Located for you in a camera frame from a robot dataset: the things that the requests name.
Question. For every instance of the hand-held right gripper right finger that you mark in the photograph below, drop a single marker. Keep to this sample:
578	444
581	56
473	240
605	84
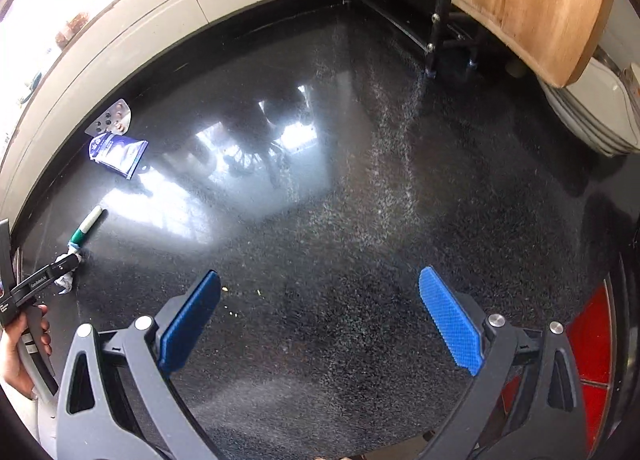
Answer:
450	317

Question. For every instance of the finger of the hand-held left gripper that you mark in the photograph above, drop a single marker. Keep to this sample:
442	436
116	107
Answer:
47	277

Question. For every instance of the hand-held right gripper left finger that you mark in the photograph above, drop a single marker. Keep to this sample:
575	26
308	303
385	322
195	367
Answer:
192	322

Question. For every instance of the white paper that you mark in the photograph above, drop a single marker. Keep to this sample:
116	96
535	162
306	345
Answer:
65	282

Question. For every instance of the person's left hand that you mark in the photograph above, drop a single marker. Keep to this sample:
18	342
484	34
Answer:
15	362

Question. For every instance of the green and white marker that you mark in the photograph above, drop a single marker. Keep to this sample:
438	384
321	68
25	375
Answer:
90	222

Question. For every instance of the red container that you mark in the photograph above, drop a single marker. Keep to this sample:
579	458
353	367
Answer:
590	340

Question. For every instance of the purple foil pouch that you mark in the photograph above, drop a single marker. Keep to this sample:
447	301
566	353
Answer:
117	152

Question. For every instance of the silver blister pack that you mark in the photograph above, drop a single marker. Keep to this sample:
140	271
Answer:
107	119

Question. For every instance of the white plastic tub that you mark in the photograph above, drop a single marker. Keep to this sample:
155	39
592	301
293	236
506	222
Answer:
590	109

